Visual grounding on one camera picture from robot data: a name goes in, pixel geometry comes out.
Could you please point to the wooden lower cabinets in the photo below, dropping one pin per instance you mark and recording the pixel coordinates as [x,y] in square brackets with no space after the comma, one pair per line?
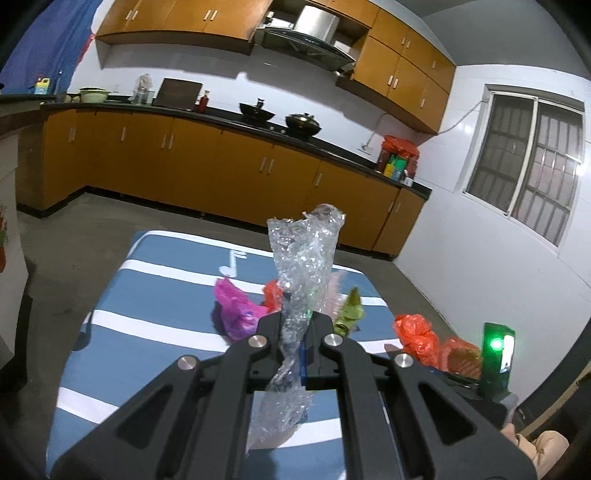
[231,161]

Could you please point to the pink plastic bag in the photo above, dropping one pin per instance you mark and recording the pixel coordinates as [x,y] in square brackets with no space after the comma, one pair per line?
[235,309]

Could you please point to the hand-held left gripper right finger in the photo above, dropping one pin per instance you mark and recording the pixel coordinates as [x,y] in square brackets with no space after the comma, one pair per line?
[323,330]

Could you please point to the black kitchen countertop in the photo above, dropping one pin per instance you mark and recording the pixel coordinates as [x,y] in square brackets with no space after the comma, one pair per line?
[231,122]

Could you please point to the wall socket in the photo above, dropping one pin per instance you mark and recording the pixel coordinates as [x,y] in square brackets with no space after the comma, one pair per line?
[367,149]

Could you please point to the green bottle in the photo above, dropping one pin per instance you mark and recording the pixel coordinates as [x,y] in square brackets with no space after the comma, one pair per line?
[397,167]

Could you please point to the clear bubble wrap sheet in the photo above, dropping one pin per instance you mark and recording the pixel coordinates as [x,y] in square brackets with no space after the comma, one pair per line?
[300,258]

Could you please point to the glass jar with plastic bag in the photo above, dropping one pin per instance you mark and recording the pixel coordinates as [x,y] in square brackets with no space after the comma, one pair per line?
[143,90]

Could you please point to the large orange-red plastic bag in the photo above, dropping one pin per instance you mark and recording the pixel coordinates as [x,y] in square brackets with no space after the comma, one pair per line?
[415,337]

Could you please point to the blue striped tablecloth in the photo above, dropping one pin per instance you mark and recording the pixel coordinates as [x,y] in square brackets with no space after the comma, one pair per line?
[161,290]

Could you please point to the red lined plastic basket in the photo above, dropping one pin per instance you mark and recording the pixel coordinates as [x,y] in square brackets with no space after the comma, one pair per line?
[461,360]

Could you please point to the green basin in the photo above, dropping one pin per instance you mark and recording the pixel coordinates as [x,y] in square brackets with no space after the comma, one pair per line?
[93,95]

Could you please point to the dark cutting board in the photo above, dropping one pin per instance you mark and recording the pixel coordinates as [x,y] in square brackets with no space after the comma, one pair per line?
[178,94]

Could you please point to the olive green plastic bag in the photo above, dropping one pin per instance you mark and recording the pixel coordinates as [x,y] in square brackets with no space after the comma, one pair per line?
[349,314]

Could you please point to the steel range hood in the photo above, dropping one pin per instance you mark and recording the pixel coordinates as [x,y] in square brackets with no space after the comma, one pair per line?
[314,32]

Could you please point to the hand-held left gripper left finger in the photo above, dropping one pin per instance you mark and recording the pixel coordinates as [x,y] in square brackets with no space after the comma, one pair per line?
[265,332]

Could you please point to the black wok with lid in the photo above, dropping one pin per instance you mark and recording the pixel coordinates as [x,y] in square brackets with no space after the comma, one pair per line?
[303,124]

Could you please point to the small red plastic bag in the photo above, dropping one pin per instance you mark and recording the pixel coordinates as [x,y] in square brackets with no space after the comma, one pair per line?
[272,295]

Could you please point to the yellow detergent bottle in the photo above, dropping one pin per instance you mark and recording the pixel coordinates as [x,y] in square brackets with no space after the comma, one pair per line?
[42,86]

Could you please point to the wooden cabinets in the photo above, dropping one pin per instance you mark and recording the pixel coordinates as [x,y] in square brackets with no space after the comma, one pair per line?
[184,18]
[231,161]

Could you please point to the barred window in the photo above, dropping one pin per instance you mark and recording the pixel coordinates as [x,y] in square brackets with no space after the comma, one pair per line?
[526,166]

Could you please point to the blue hanging cloth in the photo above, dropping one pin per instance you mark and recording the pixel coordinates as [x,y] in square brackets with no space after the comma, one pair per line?
[41,41]

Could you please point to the red bag over bottles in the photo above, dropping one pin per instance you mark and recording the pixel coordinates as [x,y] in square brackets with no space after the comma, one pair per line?
[400,146]

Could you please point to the person's right hand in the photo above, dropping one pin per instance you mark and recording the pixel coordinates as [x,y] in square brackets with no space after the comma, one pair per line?
[540,450]

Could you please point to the red bottle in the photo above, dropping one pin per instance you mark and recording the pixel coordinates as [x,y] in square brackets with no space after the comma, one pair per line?
[202,102]

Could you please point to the wooden upper cabinets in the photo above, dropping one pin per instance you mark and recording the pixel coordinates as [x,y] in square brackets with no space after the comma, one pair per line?
[184,18]

